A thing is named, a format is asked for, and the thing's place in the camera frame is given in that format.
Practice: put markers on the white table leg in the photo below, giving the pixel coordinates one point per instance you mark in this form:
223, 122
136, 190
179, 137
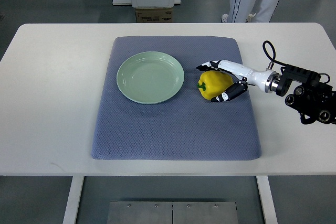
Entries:
266, 200
73, 201

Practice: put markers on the blue quilted mat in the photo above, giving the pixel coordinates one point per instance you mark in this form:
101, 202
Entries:
185, 127

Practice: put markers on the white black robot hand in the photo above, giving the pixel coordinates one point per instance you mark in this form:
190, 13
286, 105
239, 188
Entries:
247, 76

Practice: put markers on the left white table leg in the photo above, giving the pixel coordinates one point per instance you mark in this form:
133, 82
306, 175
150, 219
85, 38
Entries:
73, 201

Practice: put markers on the metal base plate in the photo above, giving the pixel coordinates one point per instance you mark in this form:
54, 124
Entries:
172, 212

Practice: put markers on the cardboard box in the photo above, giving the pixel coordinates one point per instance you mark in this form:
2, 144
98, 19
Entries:
154, 15

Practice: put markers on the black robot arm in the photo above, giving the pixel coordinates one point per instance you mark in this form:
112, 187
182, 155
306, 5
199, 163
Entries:
303, 89

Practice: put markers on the light green plate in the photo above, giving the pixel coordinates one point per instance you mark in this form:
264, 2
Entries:
150, 77

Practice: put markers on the right white table leg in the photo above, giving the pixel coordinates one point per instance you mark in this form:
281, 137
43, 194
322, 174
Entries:
266, 200

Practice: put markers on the yellow bell pepper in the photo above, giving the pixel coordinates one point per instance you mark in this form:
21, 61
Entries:
213, 83

